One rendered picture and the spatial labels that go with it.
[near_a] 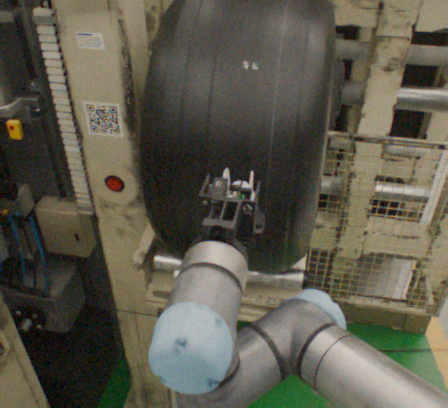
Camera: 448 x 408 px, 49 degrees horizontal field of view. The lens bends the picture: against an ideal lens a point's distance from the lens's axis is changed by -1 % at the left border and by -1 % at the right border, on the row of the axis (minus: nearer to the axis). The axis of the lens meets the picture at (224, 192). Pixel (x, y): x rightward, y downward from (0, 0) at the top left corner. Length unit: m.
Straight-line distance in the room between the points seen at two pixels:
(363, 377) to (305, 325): 0.09
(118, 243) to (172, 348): 0.78
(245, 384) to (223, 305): 0.11
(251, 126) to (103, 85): 0.35
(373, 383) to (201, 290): 0.19
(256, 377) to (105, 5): 0.64
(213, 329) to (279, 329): 0.14
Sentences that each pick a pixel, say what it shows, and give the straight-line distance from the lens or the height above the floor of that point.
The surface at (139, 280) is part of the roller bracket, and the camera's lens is 1.10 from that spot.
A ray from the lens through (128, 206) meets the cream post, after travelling 1.12.
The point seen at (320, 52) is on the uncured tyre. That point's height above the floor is 1.41.
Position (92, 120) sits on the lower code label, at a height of 1.22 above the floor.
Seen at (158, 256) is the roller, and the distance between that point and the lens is 1.10.
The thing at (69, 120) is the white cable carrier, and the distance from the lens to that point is 1.06.
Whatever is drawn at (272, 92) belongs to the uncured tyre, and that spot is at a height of 1.37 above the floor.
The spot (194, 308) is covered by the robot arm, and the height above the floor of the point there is 1.33.
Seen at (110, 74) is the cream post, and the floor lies 1.32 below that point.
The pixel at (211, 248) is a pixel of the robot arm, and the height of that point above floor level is 1.32.
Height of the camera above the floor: 1.70
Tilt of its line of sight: 38 degrees down
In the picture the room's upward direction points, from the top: straight up
